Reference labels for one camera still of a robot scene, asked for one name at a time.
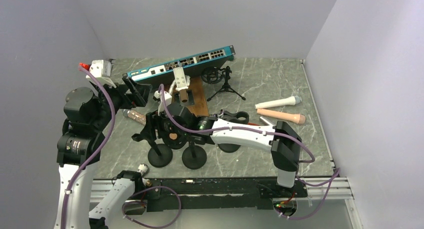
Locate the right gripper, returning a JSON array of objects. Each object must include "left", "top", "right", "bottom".
[{"left": 141, "top": 108, "right": 190, "bottom": 142}]

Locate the glitter microphone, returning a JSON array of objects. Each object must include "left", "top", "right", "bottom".
[{"left": 122, "top": 109, "right": 147, "bottom": 126}]

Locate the black tripod mic stand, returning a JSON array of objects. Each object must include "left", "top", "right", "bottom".
[{"left": 201, "top": 65, "right": 247, "bottom": 103}]

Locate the black clamp mic stand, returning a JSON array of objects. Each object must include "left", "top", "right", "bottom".
[{"left": 217, "top": 109, "right": 250, "bottom": 153}]

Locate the white microphone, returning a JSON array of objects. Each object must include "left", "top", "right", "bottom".
[{"left": 254, "top": 95, "right": 302, "bottom": 109}]

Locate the pink microphone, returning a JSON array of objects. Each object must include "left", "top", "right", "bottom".
[{"left": 256, "top": 108, "right": 306, "bottom": 125}]

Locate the silver microphone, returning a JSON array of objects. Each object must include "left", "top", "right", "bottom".
[{"left": 259, "top": 116, "right": 275, "bottom": 127}]

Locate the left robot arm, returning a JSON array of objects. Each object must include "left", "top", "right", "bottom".
[{"left": 54, "top": 77, "right": 152, "bottom": 229}]

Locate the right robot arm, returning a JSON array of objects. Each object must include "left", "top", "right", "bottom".
[{"left": 131, "top": 103, "right": 306, "bottom": 197}]

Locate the black round base stand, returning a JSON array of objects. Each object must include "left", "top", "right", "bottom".
[{"left": 147, "top": 140, "right": 173, "bottom": 168}]

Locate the wooden board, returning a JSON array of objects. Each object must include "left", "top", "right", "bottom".
[{"left": 171, "top": 76, "right": 209, "bottom": 116}]

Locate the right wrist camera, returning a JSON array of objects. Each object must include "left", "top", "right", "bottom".
[{"left": 153, "top": 90, "right": 173, "bottom": 106}]

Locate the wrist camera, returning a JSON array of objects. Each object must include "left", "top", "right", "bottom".
[
  {"left": 153, "top": 90, "right": 173, "bottom": 106},
  {"left": 79, "top": 59, "right": 116, "bottom": 88}
]

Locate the blue network switch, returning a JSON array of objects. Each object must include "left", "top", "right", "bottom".
[{"left": 123, "top": 45, "right": 236, "bottom": 93}]

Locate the white metal lever handle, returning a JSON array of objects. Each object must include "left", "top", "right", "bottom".
[{"left": 168, "top": 66, "right": 190, "bottom": 103}]

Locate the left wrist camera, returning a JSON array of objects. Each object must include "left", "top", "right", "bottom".
[{"left": 79, "top": 59, "right": 116, "bottom": 88}]

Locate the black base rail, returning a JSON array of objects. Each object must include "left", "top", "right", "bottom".
[{"left": 129, "top": 176, "right": 308, "bottom": 212}]

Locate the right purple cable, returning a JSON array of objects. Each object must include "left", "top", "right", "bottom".
[{"left": 158, "top": 84, "right": 341, "bottom": 222}]

